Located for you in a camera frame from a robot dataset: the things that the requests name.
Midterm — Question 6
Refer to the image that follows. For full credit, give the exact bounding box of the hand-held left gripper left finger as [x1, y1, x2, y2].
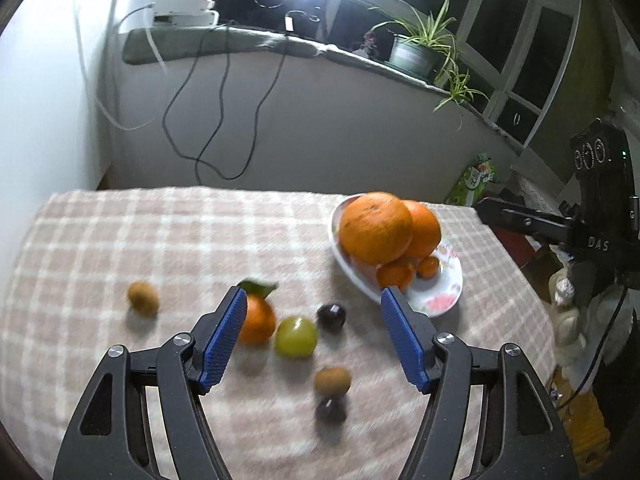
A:
[52, 286, 249, 480]

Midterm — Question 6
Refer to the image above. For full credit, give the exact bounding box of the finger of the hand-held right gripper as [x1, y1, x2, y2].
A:
[475, 196, 583, 248]

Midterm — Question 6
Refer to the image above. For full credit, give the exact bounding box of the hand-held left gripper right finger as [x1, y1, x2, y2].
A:
[380, 286, 581, 480]

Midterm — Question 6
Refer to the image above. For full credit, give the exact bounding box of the tangerine with green leaf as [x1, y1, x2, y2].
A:
[237, 280, 279, 346]

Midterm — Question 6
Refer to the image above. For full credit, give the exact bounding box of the white floral plate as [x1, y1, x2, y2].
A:
[328, 194, 464, 317]

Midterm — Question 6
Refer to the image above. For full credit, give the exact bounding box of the green-yellow apple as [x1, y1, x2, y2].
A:
[274, 316, 319, 359]

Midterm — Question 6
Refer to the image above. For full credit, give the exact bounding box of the small kumquat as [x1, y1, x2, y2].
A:
[416, 255, 442, 279]

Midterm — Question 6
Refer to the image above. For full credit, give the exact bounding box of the brown kiwi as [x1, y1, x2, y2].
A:
[127, 281, 160, 317]
[313, 366, 352, 397]

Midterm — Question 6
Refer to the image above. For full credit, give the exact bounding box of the smooth orange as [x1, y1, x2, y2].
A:
[402, 200, 442, 261]

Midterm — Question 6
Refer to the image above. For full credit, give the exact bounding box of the large bumpy orange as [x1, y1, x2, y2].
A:
[339, 191, 414, 266]

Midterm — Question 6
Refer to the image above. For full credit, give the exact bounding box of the white lace cloth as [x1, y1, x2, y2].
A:
[517, 172, 573, 212]

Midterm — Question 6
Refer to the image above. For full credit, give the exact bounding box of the green bag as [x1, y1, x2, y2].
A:
[446, 152, 501, 206]

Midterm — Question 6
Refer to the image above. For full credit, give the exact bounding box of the white figurine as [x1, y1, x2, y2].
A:
[549, 265, 587, 367]

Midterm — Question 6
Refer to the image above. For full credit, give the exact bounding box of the plaid tablecloth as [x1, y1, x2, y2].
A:
[0, 186, 559, 480]

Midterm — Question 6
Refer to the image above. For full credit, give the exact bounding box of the potted spider plant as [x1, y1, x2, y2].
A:
[369, 0, 490, 132]

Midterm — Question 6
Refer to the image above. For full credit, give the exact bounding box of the yellow box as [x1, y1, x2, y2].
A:
[551, 385, 614, 479]

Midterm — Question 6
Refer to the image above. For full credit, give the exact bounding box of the small dark potted plant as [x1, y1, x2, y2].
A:
[357, 30, 384, 59]

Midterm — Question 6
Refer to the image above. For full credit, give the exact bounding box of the white cabinet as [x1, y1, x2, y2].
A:
[0, 0, 121, 211]

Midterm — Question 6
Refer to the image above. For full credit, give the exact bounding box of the black tripod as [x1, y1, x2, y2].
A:
[299, 0, 329, 24]

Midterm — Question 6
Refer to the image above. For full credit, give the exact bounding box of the white power strip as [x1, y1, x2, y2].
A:
[150, 0, 221, 26]

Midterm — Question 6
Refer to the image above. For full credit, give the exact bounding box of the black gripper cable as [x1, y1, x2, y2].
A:
[556, 280, 634, 409]

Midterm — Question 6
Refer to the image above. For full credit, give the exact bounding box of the white window frame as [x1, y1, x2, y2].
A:
[170, 0, 587, 177]

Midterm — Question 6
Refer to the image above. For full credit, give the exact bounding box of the thin white cable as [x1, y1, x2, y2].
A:
[74, 0, 162, 132]

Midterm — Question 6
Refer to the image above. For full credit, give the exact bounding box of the white power cable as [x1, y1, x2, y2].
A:
[117, 6, 169, 74]

